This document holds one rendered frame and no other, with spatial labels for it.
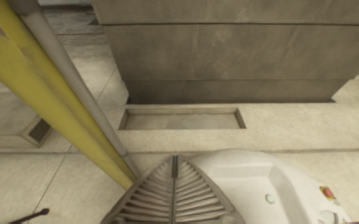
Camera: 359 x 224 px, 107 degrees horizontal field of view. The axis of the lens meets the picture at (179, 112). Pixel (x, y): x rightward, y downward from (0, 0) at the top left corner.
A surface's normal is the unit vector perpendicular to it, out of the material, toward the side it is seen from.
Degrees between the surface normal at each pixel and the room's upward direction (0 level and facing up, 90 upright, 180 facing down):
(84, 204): 0
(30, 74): 90
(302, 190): 0
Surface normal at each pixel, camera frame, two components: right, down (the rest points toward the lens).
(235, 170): 0.02, 0.46
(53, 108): 0.01, 0.74
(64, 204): 0.00, -0.68
